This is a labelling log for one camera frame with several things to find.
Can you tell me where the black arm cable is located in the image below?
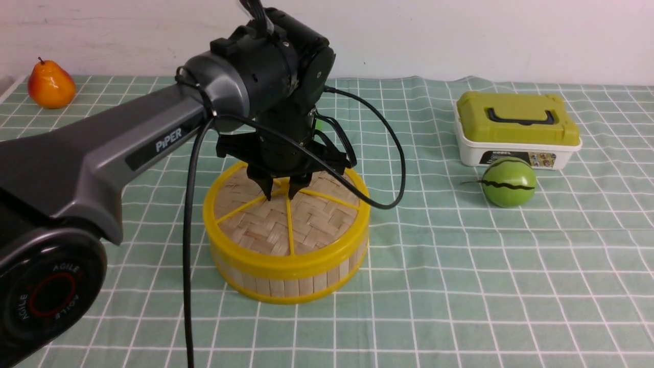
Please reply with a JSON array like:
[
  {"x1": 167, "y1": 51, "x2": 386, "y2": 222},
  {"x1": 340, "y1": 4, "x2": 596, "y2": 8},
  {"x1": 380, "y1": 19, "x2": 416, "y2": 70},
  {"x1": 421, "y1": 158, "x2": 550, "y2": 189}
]
[{"x1": 175, "y1": 66, "x2": 407, "y2": 368}]

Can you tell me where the green toy watermelon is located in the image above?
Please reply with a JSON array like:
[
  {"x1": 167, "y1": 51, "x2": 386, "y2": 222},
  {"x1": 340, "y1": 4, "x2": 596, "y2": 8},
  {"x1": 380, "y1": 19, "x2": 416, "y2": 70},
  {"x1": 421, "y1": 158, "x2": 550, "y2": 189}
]
[{"x1": 461, "y1": 157, "x2": 537, "y2": 208}]

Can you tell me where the green checkered tablecloth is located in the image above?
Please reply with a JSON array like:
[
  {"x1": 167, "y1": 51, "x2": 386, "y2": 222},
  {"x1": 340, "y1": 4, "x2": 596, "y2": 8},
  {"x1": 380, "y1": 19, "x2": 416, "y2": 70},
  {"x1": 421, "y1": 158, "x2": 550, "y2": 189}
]
[{"x1": 1, "y1": 76, "x2": 653, "y2": 367}]

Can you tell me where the white box with green lid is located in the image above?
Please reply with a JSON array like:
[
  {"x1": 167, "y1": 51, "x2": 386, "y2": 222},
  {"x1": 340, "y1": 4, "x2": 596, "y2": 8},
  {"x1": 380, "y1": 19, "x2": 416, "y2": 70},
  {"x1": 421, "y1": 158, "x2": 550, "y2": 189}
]
[{"x1": 454, "y1": 90, "x2": 582, "y2": 170}]

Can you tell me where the orange toy pear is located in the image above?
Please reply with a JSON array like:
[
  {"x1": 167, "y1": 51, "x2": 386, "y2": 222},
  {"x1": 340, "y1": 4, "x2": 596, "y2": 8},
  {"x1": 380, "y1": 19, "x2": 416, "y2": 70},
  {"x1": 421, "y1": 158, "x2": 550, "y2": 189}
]
[{"x1": 27, "y1": 57, "x2": 76, "y2": 109}]

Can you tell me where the yellow bamboo steamer basket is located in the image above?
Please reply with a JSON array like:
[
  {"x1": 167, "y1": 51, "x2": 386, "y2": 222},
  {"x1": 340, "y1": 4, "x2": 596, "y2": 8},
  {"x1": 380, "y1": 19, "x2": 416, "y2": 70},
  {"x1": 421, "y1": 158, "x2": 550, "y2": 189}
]
[{"x1": 211, "y1": 236, "x2": 369, "y2": 305}]

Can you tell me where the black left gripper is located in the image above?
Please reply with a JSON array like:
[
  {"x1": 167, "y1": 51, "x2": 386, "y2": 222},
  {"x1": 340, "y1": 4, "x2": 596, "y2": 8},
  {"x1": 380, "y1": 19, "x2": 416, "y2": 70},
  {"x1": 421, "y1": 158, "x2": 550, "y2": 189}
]
[{"x1": 247, "y1": 97, "x2": 316, "y2": 201}]

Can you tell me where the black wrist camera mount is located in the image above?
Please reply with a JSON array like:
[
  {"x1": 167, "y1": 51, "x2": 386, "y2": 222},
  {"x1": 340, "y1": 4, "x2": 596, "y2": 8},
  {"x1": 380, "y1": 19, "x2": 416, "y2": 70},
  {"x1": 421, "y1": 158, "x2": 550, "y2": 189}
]
[{"x1": 216, "y1": 132, "x2": 354, "y2": 178}]

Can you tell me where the yellow bamboo steamer lid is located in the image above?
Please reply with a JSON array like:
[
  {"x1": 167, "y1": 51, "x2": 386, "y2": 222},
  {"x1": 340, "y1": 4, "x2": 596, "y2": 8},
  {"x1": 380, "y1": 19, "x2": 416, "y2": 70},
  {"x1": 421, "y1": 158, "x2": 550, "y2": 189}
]
[{"x1": 202, "y1": 163, "x2": 370, "y2": 280}]

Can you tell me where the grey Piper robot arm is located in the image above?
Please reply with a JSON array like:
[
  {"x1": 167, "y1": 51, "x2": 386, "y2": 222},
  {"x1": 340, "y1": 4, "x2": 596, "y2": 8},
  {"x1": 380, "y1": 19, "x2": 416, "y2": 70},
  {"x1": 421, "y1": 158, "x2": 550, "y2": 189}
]
[{"x1": 1, "y1": 1, "x2": 350, "y2": 367}]

